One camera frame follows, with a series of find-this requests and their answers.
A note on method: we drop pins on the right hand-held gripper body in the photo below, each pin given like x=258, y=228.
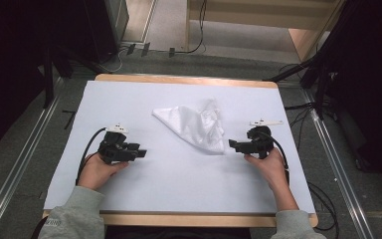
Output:
x=259, y=143

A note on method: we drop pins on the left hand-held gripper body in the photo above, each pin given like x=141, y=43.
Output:
x=114, y=149

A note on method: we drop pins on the white mesh laundry bag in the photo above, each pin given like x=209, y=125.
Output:
x=192, y=126

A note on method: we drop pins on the person's left hand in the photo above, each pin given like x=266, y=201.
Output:
x=94, y=172

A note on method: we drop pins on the person's right hand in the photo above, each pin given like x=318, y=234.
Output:
x=273, y=171

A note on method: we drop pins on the white table mat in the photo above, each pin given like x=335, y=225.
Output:
x=165, y=186

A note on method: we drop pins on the wooden table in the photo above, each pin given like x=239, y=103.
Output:
x=185, y=219

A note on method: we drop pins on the black metal stand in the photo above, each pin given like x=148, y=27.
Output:
x=48, y=79

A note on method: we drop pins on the black tripod stand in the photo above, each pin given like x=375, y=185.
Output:
x=311, y=63

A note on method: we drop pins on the dark cabinet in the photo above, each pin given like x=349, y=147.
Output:
x=109, y=26

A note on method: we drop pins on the light wooden furniture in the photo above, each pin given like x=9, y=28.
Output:
x=255, y=13

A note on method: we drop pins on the dark curtain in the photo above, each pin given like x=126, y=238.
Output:
x=10, y=66
x=374, y=83

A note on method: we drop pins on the metal floor rail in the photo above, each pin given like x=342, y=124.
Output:
x=338, y=172
x=20, y=152

